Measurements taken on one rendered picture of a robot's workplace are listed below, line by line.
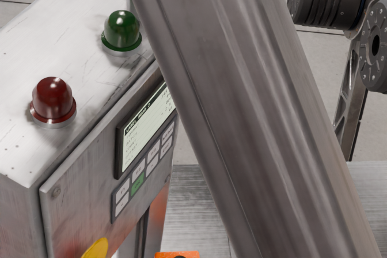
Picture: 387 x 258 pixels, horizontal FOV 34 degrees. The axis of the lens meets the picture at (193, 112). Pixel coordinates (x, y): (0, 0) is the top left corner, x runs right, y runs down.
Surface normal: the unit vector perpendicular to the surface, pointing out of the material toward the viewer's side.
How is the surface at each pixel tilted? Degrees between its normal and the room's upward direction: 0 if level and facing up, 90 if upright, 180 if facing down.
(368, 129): 0
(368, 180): 0
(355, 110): 65
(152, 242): 90
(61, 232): 90
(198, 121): 60
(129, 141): 90
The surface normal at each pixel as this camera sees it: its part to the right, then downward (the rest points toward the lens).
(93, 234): 0.87, 0.43
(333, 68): 0.11, -0.65
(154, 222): 0.10, 0.76
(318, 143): 0.85, -0.29
